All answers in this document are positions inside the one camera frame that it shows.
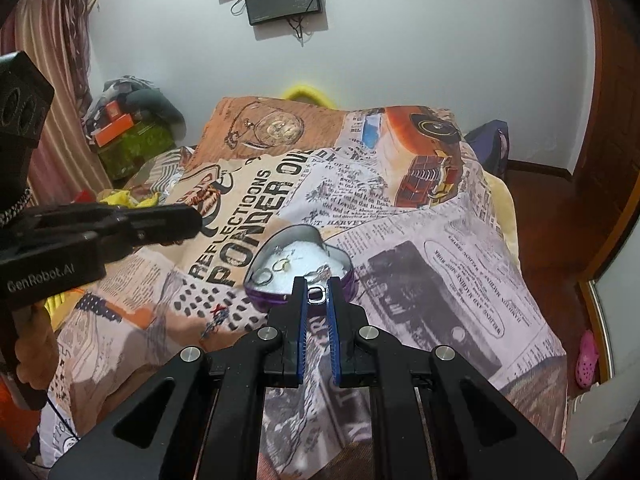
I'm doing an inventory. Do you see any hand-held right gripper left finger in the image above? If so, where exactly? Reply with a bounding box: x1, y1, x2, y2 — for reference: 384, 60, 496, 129
47, 276, 309, 480

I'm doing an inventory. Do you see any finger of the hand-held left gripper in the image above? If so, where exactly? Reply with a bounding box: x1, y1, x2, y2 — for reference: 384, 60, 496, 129
30, 204, 203, 233
75, 227, 202, 262

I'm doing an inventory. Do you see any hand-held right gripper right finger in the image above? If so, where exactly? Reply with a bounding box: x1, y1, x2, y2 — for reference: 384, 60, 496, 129
325, 278, 586, 480

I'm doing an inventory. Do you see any purple heart-shaped tin box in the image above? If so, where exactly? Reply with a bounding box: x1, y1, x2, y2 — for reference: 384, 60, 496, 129
245, 224, 355, 318

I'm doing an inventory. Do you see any person's left forearm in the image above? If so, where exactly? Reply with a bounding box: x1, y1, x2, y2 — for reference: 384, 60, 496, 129
0, 377, 44, 454

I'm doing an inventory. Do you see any person's left hand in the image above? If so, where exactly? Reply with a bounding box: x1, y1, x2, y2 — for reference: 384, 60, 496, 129
27, 305, 61, 394

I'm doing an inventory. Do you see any yellow cloth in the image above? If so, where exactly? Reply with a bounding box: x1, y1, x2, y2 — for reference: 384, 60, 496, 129
97, 187, 161, 209

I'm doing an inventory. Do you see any striped bedsheet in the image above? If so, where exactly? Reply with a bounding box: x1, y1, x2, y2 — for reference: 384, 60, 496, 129
122, 147, 196, 201

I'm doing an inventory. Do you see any green storage box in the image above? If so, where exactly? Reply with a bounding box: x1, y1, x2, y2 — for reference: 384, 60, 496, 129
97, 120, 176, 181

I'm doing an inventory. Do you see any flat orange box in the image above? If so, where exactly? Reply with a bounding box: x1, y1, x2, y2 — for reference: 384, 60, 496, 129
95, 114, 136, 146

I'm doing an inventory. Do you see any printed blanket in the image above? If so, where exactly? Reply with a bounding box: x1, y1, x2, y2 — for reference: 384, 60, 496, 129
37, 95, 568, 468

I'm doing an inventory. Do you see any grey green pillow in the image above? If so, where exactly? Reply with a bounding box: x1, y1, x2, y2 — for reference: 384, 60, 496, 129
125, 89, 186, 124

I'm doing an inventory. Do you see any pile of clothes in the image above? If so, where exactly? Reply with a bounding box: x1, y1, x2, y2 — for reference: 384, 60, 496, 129
82, 76, 187, 136

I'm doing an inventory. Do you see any yellow chair back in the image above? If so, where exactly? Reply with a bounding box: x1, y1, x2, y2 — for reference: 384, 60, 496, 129
282, 82, 341, 109

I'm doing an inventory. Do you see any striped red curtain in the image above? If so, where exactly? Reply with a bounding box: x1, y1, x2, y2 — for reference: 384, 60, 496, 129
0, 0, 113, 207

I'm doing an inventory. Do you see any yellow fleece blanket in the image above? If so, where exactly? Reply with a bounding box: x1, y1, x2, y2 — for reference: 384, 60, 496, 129
479, 170, 522, 262

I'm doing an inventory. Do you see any dark blue backpack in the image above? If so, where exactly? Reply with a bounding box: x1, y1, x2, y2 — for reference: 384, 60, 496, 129
465, 120, 511, 176

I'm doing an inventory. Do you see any pink clog shoe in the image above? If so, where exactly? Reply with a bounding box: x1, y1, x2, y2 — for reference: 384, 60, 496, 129
574, 330, 601, 389

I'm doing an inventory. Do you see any white suitcase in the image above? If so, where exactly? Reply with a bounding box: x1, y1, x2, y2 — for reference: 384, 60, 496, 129
567, 381, 636, 467

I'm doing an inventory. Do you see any white sliding wardrobe door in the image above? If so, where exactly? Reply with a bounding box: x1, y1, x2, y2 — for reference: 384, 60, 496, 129
580, 260, 640, 387

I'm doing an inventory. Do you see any wooden door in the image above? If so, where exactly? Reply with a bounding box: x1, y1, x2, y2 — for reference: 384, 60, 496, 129
570, 0, 640, 281

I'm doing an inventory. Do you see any black white braided cord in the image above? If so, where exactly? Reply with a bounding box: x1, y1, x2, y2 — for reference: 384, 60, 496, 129
0, 187, 32, 229

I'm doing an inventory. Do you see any thin black cable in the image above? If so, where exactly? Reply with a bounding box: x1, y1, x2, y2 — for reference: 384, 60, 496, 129
44, 392, 82, 444

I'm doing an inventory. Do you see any black monitor cable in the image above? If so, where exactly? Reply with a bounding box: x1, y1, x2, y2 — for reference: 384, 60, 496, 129
285, 15, 314, 47

